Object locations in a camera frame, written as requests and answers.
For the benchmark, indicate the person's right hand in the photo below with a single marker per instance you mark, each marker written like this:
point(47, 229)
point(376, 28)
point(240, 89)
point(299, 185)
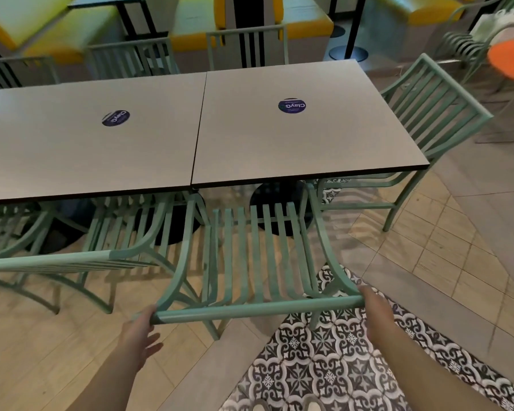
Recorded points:
point(379, 316)

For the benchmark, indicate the person's left hand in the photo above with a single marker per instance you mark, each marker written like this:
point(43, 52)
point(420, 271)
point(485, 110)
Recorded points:
point(137, 338)

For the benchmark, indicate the person's left thumb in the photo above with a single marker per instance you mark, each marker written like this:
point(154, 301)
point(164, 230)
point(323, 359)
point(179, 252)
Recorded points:
point(156, 344)

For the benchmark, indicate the person's right fingers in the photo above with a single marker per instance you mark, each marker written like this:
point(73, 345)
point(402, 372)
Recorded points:
point(365, 296)

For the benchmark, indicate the green slatted metal chair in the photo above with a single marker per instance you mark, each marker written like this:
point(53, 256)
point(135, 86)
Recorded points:
point(248, 30)
point(462, 42)
point(257, 310)
point(4, 235)
point(21, 60)
point(60, 261)
point(128, 44)
point(432, 106)

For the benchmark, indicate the person's right forearm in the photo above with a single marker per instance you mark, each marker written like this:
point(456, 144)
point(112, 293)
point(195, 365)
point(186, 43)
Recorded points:
point(424, 372)

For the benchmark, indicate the person's left forearm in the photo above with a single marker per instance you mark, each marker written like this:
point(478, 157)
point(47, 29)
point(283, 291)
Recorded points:
point(107, 387)

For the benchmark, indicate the person's right shoe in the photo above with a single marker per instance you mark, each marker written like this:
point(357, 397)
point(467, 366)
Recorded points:
point(315, 404)

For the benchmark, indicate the person's shoe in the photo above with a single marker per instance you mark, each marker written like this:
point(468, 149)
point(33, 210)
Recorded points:
point(260, 406)
point(315, 404)

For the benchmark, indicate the person's left shoe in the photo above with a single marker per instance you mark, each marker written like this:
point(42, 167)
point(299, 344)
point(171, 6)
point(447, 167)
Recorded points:
point(260, 406)

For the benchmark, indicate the black round table base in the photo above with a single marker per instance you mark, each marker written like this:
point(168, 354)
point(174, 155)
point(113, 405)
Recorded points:
point(177, 224)
point(278, 196)

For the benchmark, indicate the grey square table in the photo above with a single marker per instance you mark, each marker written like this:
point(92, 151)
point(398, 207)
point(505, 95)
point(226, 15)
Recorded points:
point(308, 145)
point(68, 158)

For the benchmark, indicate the round dark blue sticker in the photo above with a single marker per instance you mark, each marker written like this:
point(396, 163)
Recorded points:
point(115, 118)
point(292, 106)

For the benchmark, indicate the black pole with round base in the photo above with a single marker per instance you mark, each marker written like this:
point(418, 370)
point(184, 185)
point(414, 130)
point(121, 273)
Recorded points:
point(349, 53)

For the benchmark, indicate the yellow cushioned bench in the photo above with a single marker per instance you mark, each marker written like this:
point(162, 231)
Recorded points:
point(55, 34)
point(304, 25)
point(415, 12)

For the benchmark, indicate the orange round table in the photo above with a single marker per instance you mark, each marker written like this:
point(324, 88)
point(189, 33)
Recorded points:
point(512, 59)

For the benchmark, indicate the white bag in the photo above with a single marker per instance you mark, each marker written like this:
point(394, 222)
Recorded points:
point(492, 27)

